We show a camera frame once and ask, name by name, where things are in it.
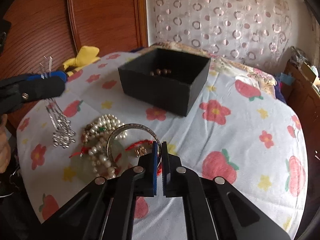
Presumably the circle pattern sheer curtain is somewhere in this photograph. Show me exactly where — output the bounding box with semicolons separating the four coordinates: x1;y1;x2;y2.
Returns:
149;0;292;73

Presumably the strawberry flower print blanket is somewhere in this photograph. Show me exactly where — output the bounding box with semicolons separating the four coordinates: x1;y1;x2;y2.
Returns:
17;52;308;238

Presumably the yellow tiger plush toy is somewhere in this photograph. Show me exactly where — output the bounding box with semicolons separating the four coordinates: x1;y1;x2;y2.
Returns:
62;46;100;77

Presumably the wooden headboard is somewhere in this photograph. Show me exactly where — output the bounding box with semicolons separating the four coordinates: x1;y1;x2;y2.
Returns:
0;0;149;128

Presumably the silver bangle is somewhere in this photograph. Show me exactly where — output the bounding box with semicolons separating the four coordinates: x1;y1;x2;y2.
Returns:
106;124;162;166

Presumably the brown wooden bead bracelet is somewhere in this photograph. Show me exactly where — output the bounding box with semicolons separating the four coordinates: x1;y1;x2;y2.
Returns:
149;68;173;77

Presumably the white pearl necklace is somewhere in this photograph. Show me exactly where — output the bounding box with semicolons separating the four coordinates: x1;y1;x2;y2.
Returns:
81;114;129;180

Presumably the wooden side cabinet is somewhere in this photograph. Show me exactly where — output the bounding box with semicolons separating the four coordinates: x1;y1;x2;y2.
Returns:
282;60;320;156

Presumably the silver tassel necklace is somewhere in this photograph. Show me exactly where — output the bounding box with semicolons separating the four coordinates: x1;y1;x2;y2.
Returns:
38;55;76;149

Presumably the cardboard box on cabinet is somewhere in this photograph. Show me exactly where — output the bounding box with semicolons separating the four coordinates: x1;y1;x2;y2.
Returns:
300;62;319;83

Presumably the black jewelry box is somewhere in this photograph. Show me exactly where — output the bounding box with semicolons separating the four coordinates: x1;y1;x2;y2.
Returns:
118;48;211;116

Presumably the floral quilt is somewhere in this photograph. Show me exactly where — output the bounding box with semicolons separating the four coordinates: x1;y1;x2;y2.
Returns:
138;41;277;98

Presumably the person's left hand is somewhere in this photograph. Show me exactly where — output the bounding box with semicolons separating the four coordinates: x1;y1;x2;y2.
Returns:
0;114;11;174

